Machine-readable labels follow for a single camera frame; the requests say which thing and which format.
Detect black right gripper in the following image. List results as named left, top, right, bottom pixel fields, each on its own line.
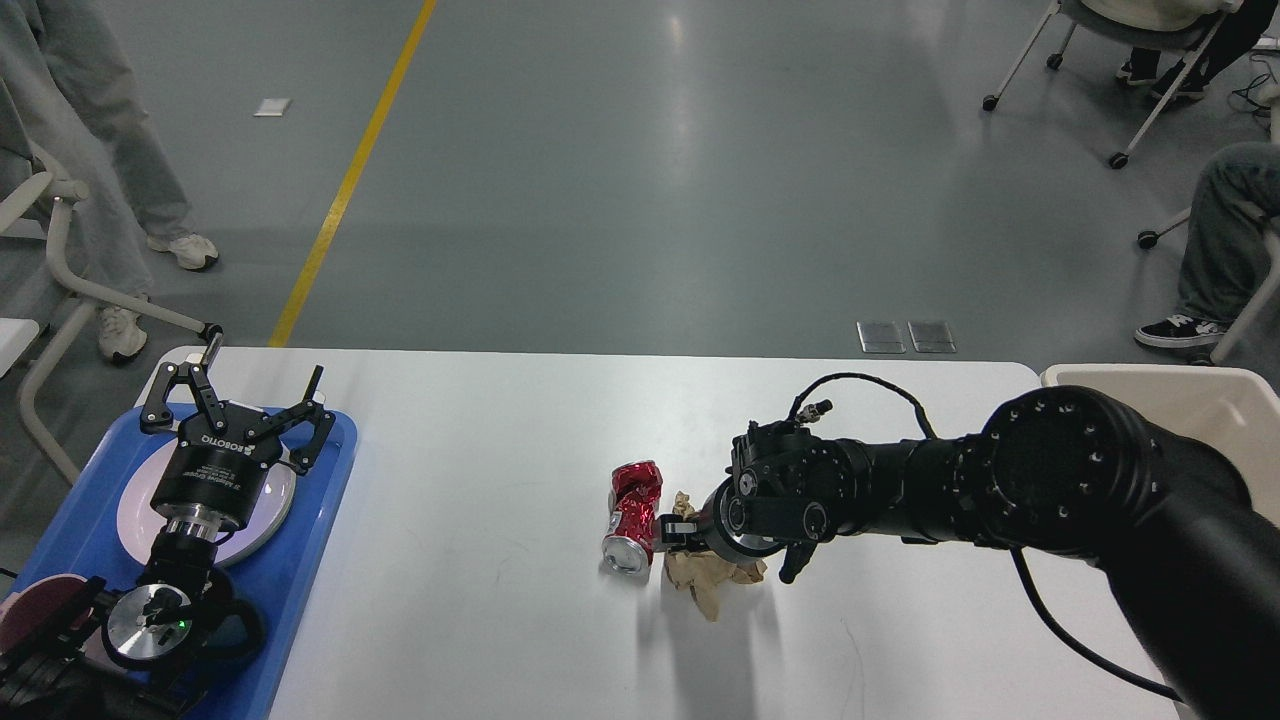
left=655, top=421, right=870, bottom=585

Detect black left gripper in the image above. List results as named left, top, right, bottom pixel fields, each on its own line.
left=140, top=332, right=337, bottom=533

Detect brown paper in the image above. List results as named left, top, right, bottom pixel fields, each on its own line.
left=664, top=550, right=767, bottom=623

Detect crushed red soda can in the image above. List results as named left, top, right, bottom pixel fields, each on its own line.
left=600, top=460, right=663, bottom=575

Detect pink plate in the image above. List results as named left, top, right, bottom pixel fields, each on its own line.
left=115, top=439, right=297, bottom=564

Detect pink mug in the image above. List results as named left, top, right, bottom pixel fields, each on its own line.
left=1, top=574, right=105, bottom=675

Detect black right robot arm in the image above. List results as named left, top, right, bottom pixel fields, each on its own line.
left=655, top=386, right=1279, bottom=719

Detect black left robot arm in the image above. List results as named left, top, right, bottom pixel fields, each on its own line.
left=3, top=340, right=356, bottom=719

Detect green plate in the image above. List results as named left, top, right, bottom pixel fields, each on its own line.
left=215, top=506, right=291, bottom=568

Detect dark blue mug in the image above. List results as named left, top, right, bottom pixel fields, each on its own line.
left=180, top=600, right=265, bottom=692

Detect grey office chair left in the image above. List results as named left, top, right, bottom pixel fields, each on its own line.
left=3, top=140, right=221, bottom=486

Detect white side table corner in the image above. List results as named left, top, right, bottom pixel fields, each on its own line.
left=0, top=316, right=41, bottom=377

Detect metal floor socket plates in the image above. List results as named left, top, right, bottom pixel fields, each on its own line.
left=855, top=322, right=957, bottom=354

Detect person in grey trousers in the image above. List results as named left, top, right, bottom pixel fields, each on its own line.
left=1, top=1, right=219, bottom=300

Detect white chair base far right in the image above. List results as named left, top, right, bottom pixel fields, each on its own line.
left=1184, top=219, right=1279, bottom=383

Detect beige plastic bin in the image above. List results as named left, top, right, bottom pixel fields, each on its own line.
left=1041, top=363, right=1279, bottom=521

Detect person in blue jeans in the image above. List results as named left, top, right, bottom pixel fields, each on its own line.
left=1134, top=142, right=1279, bottom=350

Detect white chair right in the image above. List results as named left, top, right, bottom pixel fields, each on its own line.
left=982, top=1, right=1243, bottom=169

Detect person in black seated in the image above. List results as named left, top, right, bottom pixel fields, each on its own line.
left=1115, top=0, right=1280, bottom=101

